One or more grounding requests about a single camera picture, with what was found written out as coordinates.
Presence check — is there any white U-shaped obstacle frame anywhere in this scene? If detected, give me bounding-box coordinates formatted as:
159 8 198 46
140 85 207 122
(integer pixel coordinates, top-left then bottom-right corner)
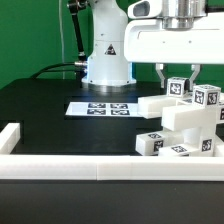
0 123 224 181

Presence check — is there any white tagged cube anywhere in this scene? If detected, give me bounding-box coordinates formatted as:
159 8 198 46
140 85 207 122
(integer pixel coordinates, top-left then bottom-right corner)
192 84 221 107
167 77 187 97

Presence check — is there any white hanging cable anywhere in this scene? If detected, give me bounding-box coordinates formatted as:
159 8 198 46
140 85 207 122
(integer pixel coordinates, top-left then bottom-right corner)
58 0 66 80

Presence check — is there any black cable bundle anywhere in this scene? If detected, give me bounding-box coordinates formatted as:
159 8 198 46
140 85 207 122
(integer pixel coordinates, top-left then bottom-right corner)
29 61 88 80

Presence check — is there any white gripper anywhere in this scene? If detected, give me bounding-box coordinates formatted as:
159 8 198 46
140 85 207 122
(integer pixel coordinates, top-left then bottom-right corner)
124 0 224 91

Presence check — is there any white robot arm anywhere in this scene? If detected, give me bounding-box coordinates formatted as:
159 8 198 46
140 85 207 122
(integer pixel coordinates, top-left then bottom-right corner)
83 0 224 87

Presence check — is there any white chair back frame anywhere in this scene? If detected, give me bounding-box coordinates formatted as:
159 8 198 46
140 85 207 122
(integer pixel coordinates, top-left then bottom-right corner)
137 95 224 131

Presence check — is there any white marker sheet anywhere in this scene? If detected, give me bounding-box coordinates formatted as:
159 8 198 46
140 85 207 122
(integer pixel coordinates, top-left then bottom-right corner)
66 102 139 117

